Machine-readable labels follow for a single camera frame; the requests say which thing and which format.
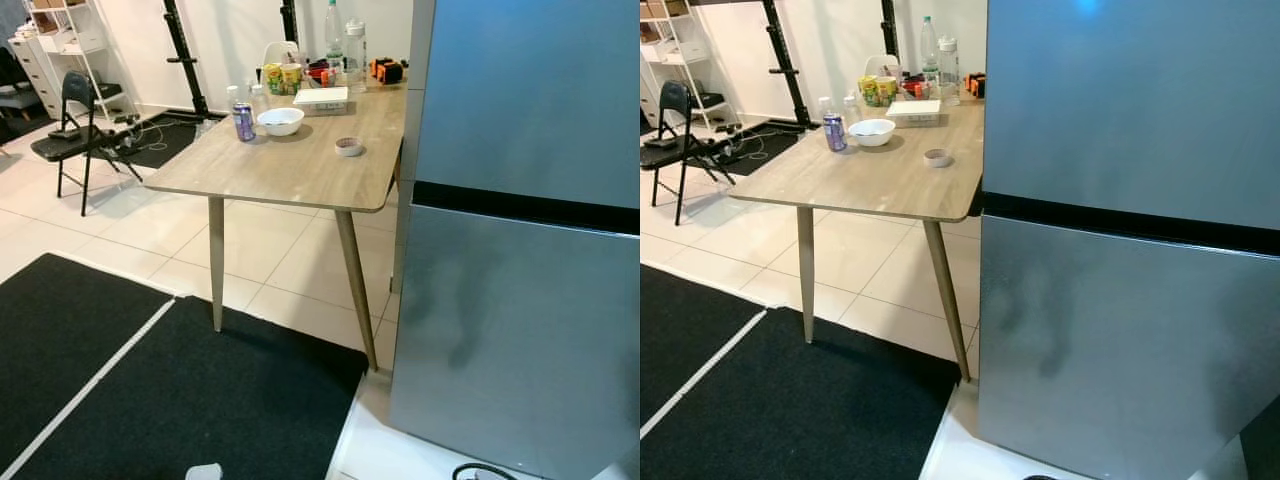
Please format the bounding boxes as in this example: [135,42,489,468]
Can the silver fridge door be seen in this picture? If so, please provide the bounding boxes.
[388,204,641,480]
[977,214,1280,480]

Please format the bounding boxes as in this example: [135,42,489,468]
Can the black folding chair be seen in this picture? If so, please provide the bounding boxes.
[640,80,736,226]
[30,72,143,216]

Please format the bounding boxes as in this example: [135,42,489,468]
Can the small black floor mat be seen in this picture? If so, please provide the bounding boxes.
[120,110,226,169]
[715,120,816,178]

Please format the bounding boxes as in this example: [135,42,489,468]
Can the white shelf unit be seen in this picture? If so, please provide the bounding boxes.
[640,0,729,131]
[8,0,136,121]

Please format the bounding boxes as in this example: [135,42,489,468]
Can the light wooden table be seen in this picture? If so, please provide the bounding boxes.
[143,80,411,372]
[728,95,987,382]

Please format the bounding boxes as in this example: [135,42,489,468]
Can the large black floor mat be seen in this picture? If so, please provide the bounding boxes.
[640,263,961,480]
[0,252,369,480]

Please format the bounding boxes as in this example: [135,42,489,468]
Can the white bowl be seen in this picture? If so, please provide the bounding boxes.
[257,107,305,137]
[848,118,897,148]

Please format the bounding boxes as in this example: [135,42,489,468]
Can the yellow green snack packs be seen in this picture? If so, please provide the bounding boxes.
[858,75,899,108]
[262,63,304,96]

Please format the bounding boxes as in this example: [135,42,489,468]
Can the white lidded box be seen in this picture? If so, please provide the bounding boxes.
[293,86,350,115]
[886,99,943,127]

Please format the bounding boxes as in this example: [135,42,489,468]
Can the clear jar white lid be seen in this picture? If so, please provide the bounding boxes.
[344,18,368,93]
[937,36,961,106]

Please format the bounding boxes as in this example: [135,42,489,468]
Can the tall clear water bottle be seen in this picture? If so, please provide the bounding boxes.
[323,0,344,63]
[920,15,941,77]

